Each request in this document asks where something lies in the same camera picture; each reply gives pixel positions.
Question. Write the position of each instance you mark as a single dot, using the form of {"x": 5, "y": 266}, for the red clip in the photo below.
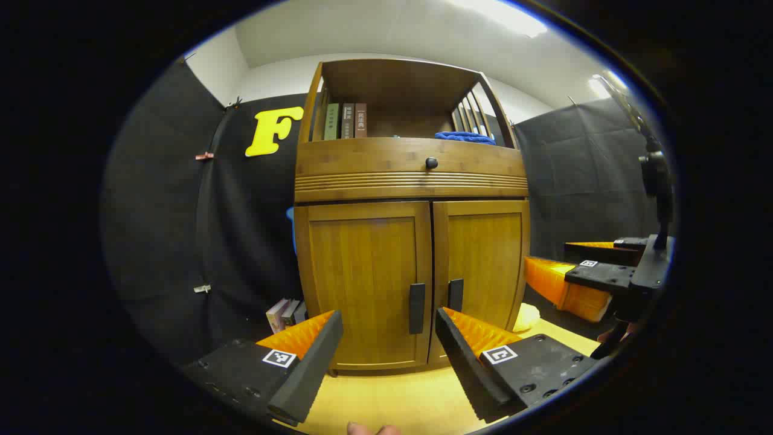
{"x": 205, "y": 156}

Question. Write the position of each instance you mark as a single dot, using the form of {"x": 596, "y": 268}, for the grey book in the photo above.
{"x": 301, "y": 311}
{"x": 291, "y": 311}

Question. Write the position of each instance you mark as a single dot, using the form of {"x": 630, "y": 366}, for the wooden drawer with ribbed trim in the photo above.
{"x": 362, "y": 169}

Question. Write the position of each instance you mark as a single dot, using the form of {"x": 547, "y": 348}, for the reddish brown book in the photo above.
{"x": 360, "y": 119}

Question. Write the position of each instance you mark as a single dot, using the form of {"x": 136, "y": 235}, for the small ceiling light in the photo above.
{"x": 604, "y": 87}

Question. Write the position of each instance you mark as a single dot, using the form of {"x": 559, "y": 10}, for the black backdrop cloth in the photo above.
{"x": 163, "y": 211}

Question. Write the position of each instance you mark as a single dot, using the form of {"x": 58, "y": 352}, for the dark brown book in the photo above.
{"x": 348, "y": 121}

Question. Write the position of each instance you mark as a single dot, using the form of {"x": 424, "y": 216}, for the pale yellow round object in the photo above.
{"x": 526, "y": 317}

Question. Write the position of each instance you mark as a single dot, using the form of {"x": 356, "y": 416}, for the wooden double-door shoe cabinet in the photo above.
{"x": 410, "y": 181}

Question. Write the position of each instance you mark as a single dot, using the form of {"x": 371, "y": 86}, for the wooden shoe cabinet door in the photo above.
{"x": 489, "y": 254}
{"x": 362, "y": 272}

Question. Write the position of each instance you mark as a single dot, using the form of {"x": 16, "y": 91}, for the silver clip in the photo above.
{"x": 202, "y": 289}

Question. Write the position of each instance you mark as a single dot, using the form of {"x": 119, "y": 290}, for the blue folded towel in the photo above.
{"x": 465, "y": 137}

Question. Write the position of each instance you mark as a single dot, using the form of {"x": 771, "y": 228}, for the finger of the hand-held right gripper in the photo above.
{"x": 598, "y": 277}
{"x": 604, "y": 254}

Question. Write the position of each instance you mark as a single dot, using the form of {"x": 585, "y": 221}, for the black clip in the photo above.
{"x": 234, "y": 104}

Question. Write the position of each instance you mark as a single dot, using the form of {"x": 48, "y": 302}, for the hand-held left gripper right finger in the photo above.
{"x": 468, "y": 362}

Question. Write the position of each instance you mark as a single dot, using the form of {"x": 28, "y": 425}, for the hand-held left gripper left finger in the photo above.
{"x": 314, "y": 362}

